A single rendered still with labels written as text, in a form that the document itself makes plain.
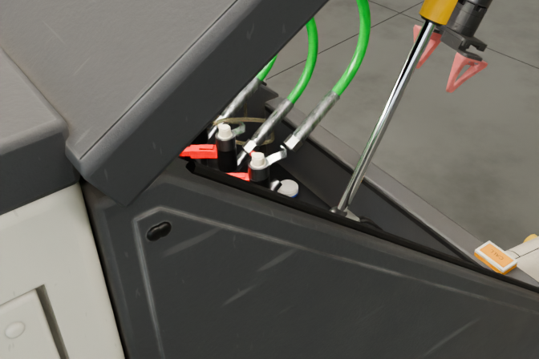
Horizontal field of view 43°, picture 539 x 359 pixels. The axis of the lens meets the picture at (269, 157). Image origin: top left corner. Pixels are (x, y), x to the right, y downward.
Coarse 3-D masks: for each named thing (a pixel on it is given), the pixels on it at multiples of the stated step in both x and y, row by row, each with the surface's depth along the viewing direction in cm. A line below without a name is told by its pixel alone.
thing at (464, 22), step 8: (456, 8) 119; (464, 8) 118; (472, 8) 118; (480, 8) 118; (456, 16) 119; (464, 16) 119; (472, 16) 118; (480, 16) 119; (448, 24) 121; (456, 24) 120; (464, 24) 119; (472, 24) 119; (456, 32) 119; (464, 32) 120; (472, 32) 120; (464, 40) 117; (472, 40) 118; (480, 48) 120
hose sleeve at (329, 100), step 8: (328, 96) 91; (336, 96) 91; (320, 104) 91; (328, 104) 91; (312, 112) 92; (320, 112) 91; (304, 120) 92; (312, 120) 91; (320, 120) 92; (304, 128) 91; (312, 128) 91; (296, 136) 91; (304, 136) 91
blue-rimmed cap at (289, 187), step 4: (284, 180) 127; (288, 180) 127; (292, 180) 127; (284, 184) 126; (288, 184) 126; (292, 184) 126; (296, 184) 126; (280, 188) 125; (284, 188) 125; (288, 188) 125; (292, 188) 125; (296, 188) 126; (280, 192) 125; (284, 192) 125; (288, 192) 125; (292, 192) 125; (296, 192) 126; (292, 196) 125
